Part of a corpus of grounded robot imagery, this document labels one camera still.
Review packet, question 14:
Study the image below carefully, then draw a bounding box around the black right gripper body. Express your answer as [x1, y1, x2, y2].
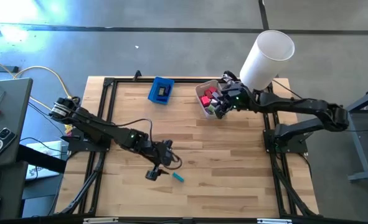
[220, 82, 252, 112]

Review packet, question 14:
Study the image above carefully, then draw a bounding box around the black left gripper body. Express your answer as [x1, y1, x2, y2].
[148, 141, 176, 167]

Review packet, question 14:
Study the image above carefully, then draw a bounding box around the white plastic basket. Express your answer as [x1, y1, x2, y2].
[194, 79, 231, 121]

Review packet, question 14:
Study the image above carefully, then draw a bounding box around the white shade table lamp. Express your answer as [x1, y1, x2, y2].
[238, 29, 296, 93]

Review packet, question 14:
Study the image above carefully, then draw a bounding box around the blue plastic bin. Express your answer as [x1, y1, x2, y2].
[148, 77, 176, 106]

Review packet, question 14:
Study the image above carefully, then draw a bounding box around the white laptop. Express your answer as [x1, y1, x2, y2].
[26, 140, 63, 181]

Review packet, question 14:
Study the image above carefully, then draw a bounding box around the black desk bar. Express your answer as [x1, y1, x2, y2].
[17, 144, 68, 174]

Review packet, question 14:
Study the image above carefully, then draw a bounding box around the grey desk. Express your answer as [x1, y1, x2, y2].
[0, 77, 34, 170]

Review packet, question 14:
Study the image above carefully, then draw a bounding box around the black floor bar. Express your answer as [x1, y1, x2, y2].
[0, 64, 19, 74]

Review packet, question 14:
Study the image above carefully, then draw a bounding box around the black aluminium table frame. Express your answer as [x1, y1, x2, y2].
[57, 76, 320, 218]

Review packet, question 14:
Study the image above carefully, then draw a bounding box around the black cable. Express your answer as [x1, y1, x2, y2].
[272, 79, 304, 100]

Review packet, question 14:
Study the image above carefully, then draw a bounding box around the white metal bracket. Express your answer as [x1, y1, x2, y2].
[257, 218, 293, 224]
[83, 217, 119, 224]

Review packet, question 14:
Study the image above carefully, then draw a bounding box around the grey metal table frame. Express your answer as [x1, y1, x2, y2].
[345, 86, 368, 183]

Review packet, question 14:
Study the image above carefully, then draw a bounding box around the yellow cable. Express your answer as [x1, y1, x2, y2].
[0, 52, 78, 134]

